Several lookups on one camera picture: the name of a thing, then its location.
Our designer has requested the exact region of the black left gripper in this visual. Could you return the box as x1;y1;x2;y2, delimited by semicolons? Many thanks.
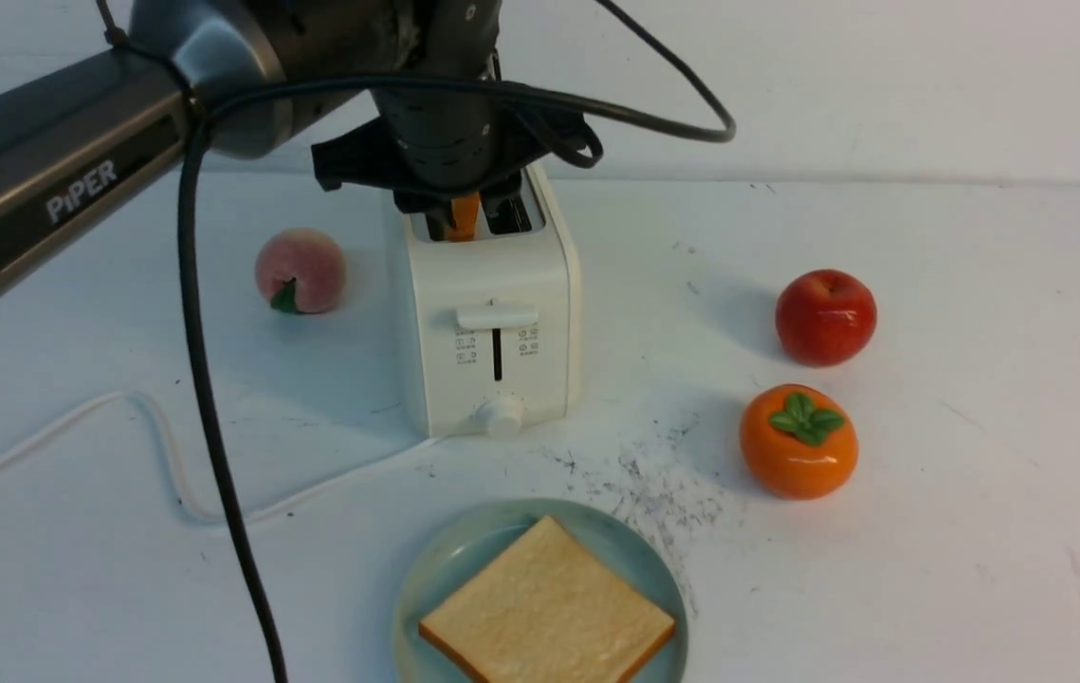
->
311;1;603;239

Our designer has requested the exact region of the white toaster power cord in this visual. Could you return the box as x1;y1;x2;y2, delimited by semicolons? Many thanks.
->
0;389;446;527

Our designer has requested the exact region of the light green round plate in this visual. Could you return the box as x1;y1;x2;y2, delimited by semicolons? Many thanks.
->
391;498;690;682

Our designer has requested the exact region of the white two-slot toaster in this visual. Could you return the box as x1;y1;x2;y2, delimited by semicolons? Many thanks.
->
384;163;582;438

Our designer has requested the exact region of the toast slice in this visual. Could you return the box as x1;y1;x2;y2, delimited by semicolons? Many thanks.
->
446;195;482;243
418;515;677;682

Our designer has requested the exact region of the orange persimmon with green leaves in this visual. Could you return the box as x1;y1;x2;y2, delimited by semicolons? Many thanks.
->
739;384;860;501

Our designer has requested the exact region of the pink peach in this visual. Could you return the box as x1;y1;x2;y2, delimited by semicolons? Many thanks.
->
254;228;348;314

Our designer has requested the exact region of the red apple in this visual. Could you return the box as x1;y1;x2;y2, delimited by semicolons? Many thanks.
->
775;268;878;367

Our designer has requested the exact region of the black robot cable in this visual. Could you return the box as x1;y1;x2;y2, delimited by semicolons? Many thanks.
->
94;0;738;683

